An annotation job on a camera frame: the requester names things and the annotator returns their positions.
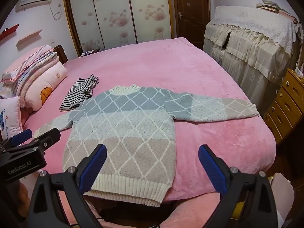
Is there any black white striped garment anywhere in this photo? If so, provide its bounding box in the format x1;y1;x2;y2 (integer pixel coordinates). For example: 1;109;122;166
59;74;99;112

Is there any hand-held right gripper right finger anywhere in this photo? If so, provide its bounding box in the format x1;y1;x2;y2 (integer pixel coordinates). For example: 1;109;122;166
198;144;278;228

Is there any red wall shelf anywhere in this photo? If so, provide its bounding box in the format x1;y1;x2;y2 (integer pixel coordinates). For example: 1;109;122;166
0;24;19;41

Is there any pink fleece blanket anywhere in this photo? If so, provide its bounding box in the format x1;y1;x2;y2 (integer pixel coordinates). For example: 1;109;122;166
22;37;277;228

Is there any cream lace covered furniture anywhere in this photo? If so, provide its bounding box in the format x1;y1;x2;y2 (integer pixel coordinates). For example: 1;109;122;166
203;5;298;100

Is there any grey beige diamond knit sweater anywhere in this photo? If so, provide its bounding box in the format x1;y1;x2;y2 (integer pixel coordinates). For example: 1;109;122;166
32;84;260;207

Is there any white air conditioner cable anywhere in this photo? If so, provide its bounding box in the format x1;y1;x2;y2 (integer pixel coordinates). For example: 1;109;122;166
49;1;63;21

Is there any pink cushion with blue print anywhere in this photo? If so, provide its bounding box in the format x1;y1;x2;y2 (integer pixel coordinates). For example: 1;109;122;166
0;96;24;143

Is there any dark wooden headboard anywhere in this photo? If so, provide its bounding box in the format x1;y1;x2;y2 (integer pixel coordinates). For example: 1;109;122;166
53;45;69;64

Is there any wooden chest of drawers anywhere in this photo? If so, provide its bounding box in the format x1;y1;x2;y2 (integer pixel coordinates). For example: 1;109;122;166
264;68;304;145

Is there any stack of books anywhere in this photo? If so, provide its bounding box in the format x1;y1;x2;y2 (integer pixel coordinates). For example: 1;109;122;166
255;1;298;21

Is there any light wooden wall shelf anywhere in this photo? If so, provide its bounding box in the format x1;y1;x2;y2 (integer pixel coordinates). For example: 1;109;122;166
16;30;43;46

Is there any floral sliding door wardrobe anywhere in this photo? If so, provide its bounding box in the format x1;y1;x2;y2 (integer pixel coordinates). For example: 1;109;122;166
62;0;173;56

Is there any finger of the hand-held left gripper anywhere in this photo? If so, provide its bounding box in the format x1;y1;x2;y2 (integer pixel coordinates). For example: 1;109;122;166
0;129;33;148
33;128;61;153

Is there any folded pink striped quilt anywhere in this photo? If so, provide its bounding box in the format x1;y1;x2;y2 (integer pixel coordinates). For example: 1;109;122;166
1;45;59;84

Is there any pink pillow with orange print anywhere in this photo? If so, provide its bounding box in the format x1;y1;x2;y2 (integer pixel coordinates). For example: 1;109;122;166
25;62;67;112

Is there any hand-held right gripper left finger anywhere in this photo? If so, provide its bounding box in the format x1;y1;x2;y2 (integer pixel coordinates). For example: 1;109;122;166
28;144;108;228

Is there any dark brown wooden door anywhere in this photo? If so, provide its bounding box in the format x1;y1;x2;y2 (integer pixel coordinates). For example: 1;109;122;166
171;0;212;41

